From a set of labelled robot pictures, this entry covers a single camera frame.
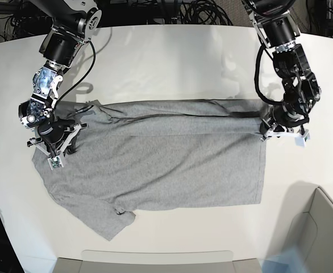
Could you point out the grey plastic bin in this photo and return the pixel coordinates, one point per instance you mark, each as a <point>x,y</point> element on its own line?
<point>311,232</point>
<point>107,261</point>

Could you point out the grey plastic bin right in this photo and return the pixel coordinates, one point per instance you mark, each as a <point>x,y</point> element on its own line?
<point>311,232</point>

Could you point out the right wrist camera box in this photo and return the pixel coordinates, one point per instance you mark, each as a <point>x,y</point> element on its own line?
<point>56,162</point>

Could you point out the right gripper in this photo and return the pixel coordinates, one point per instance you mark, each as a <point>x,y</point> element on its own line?
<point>57,137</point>

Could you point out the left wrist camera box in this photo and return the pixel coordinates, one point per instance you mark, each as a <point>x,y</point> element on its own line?
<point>301,139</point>

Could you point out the blue cloth in corner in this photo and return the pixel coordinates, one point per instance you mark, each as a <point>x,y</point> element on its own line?
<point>288,260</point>

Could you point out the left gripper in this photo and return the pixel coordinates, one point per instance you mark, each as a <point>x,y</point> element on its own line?
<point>278,122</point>

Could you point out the grey T-shirt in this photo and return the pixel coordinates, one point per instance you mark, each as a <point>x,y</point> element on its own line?
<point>157,155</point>

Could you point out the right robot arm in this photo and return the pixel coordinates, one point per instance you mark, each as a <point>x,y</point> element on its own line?
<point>73,25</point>

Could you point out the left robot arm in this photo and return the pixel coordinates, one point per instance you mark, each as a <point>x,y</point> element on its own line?
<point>277,30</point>

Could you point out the grey plastic bin front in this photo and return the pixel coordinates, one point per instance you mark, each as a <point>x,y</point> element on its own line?
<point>107,261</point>

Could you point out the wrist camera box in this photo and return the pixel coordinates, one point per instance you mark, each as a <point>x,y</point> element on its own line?
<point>301,139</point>
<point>56,162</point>

